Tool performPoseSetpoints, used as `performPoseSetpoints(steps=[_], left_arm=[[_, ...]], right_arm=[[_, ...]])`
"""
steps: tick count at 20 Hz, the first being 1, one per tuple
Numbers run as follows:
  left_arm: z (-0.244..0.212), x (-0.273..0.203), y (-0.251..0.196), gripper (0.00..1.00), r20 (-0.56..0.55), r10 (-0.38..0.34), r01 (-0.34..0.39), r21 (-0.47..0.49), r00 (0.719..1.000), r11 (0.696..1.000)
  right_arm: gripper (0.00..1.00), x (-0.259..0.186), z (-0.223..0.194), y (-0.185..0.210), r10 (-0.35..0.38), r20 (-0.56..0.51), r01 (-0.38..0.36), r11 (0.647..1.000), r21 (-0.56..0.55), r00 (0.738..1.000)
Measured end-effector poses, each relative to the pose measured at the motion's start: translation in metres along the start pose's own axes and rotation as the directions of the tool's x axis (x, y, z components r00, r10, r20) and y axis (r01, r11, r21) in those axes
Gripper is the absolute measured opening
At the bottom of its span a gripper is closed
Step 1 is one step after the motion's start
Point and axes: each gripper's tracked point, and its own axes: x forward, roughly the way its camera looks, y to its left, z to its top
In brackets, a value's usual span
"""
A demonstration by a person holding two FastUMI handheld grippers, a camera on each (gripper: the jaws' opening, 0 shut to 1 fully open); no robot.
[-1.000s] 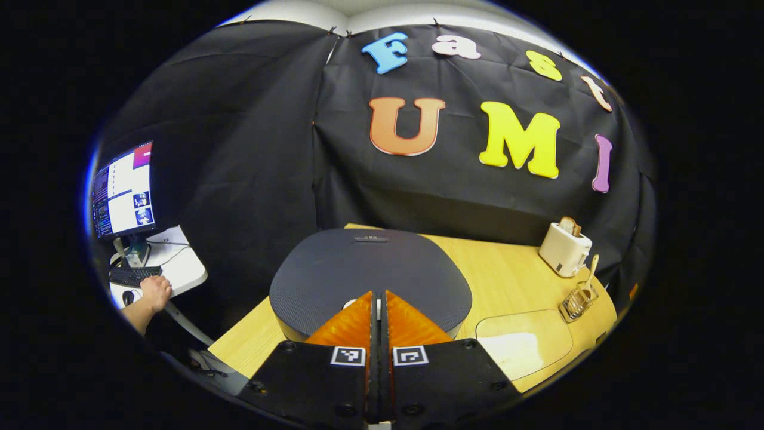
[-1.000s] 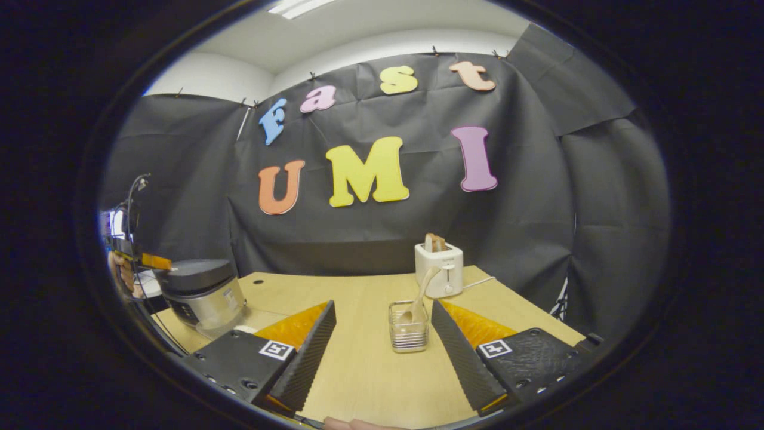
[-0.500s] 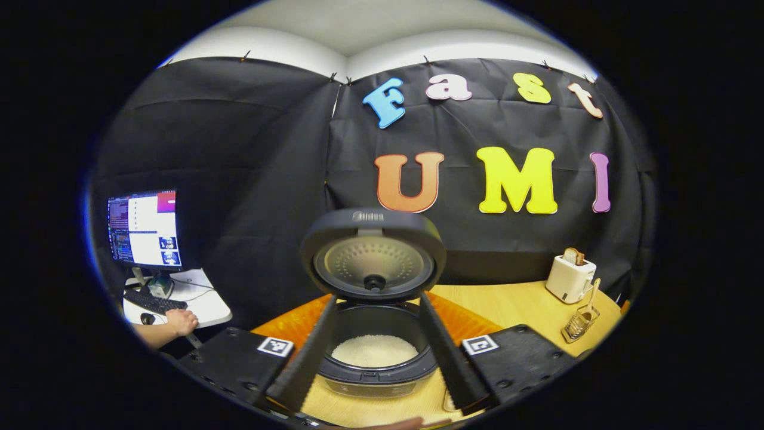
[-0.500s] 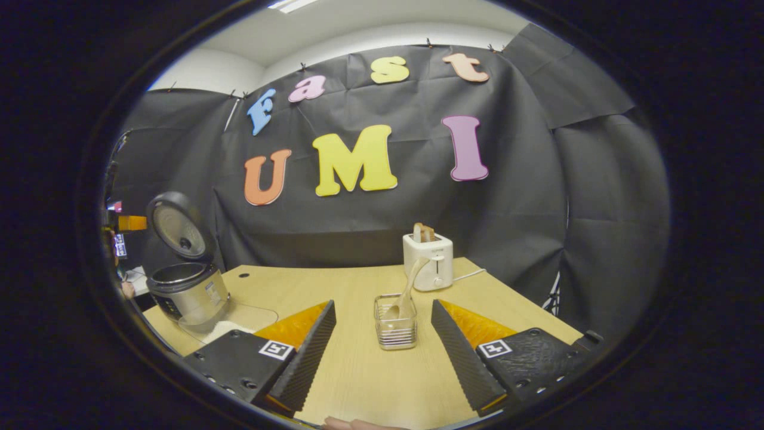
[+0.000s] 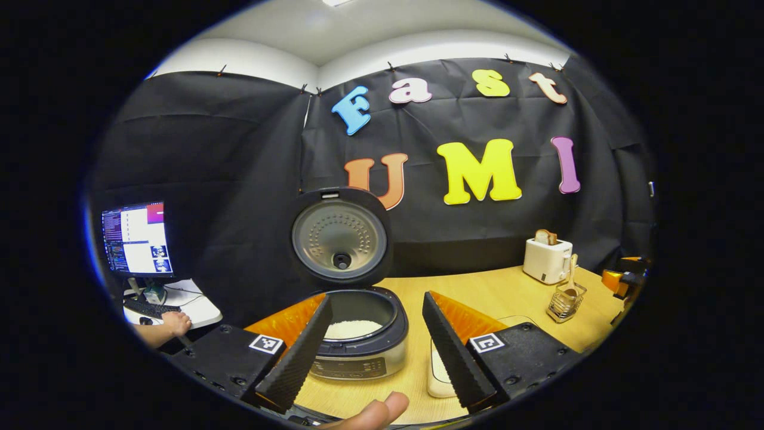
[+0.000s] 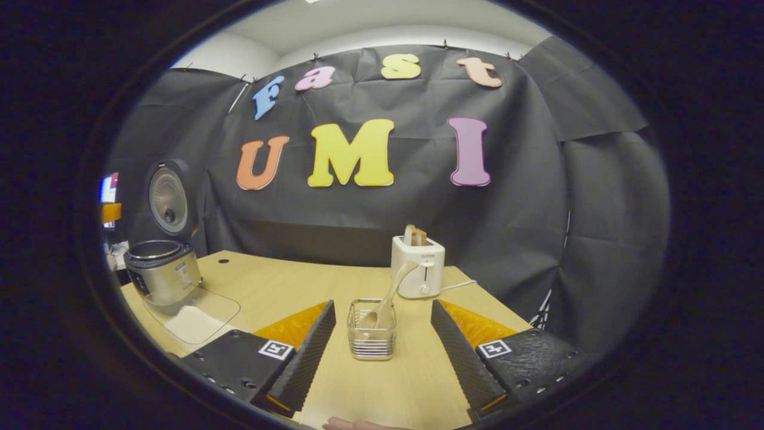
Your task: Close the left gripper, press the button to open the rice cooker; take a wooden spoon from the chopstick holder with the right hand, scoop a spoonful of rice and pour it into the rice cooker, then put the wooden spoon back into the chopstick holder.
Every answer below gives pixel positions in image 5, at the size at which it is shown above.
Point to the toasted bread slice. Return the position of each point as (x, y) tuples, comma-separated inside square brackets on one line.
[(546, 237)]

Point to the computer monitor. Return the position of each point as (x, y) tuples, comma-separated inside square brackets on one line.
[(137, 239)]

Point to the ceiling light panel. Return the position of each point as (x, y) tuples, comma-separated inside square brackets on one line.
[(336, 2)]

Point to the white side desk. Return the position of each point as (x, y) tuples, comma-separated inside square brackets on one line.
[(200, 307)]

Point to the small teal white object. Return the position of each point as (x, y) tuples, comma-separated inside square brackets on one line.
[(155, 294)]

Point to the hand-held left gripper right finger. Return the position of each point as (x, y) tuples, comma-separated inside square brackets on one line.
[(450, 358)]

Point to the silver black rice cooker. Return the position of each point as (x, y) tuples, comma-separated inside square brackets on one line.
[(340, 239)]

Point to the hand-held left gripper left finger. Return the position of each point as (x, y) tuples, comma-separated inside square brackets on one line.
[(298, 358)]

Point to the monitor stand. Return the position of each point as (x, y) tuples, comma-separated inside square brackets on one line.
[(134, 286)]

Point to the black keyboard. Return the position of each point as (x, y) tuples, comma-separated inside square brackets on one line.
[(149, 309)]

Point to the clear glass dish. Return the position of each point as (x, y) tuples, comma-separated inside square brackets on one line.
[(437, 391)]

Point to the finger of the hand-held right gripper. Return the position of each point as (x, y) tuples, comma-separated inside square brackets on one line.
[(615, 282)]

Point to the white toaster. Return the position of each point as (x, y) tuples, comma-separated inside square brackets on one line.
[(546, 263)]

